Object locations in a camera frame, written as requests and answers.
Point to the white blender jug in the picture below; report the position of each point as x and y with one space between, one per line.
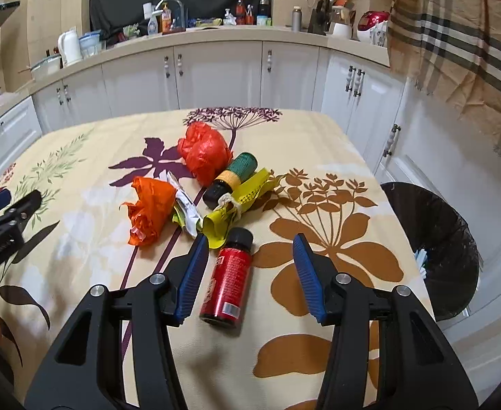
342 19

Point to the red white rice cooker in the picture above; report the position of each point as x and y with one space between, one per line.
372 28

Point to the black trash bin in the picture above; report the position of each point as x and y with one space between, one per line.
445 250

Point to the orange wrapper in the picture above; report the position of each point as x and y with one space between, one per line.
148 215

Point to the white electric kettle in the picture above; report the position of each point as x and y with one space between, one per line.
69 47

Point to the white kitchen cabinets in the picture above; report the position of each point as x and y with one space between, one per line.
402 134

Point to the plaid hanging cloth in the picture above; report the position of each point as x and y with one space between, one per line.
451 50

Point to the yellow packaging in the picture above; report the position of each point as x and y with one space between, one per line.
217 224

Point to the dark sauce bottle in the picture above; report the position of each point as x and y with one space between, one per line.
240 13

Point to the white spray bottle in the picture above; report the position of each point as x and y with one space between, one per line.
154 23

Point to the black cap jar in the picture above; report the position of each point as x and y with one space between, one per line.
263 17

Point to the red plastic bag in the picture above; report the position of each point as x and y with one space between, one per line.
205 152

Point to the orange soap dispenser bottle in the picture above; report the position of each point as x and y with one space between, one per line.
166 19

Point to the red label bottle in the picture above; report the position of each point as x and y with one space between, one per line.
224 298

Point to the white green wrapper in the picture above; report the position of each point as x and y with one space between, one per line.
186 214

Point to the steel thermos bottle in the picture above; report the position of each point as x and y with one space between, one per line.
296 16

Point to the black knife block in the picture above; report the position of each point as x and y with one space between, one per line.
320 18

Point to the chrome sink faucet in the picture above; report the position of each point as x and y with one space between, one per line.
179 13

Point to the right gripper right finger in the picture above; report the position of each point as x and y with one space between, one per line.
418 369

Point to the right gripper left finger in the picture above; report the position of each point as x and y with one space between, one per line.
83 368

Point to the green yellow label bottle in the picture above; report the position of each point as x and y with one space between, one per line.
238 171

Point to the floral beige tablecloth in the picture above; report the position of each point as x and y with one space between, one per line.
116 196

